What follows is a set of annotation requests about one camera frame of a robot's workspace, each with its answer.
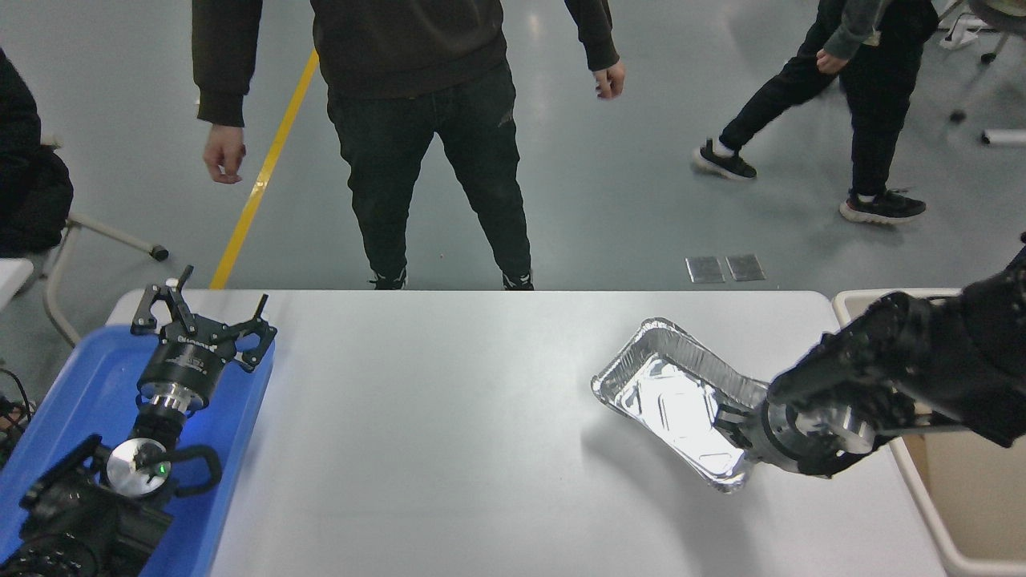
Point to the large pale bin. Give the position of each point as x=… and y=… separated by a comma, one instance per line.
x=978, y=513

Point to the person's left hand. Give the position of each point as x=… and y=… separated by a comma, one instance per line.
x=611, y=82

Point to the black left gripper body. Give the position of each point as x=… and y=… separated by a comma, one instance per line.
x=186, y=365

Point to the blue plastic tray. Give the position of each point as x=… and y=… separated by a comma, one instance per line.
x=88, y=385

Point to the person's hand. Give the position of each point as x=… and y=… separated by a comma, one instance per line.
x=832, y=64

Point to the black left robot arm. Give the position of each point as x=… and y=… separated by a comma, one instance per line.
x=88, y=521

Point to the wheeled office chair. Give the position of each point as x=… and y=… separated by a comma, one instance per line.
x=994, y=16

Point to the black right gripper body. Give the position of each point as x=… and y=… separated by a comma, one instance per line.
x=760, y=437

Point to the person's right hand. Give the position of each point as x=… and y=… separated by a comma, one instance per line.
x=224, y=156

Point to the metal floor plate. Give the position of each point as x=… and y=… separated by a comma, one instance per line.
x=705, y=270
x=745, y=268

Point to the white power strip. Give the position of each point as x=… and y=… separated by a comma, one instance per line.
x=958, y=36

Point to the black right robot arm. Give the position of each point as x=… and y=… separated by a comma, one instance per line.
x=922, y=361

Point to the person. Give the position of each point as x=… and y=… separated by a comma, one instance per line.
x=417, y=120
x=24, y=184
x=874, y=96

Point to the white bar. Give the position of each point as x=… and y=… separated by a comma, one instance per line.
x=1003, y=138

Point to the white desk corner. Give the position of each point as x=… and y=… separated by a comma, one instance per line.
x=12, y=280

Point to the rectangular silver foil tray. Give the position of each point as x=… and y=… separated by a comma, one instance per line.
x=673, y=401

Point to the pale metal frame chair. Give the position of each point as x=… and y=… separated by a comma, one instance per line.
x=60, y=264

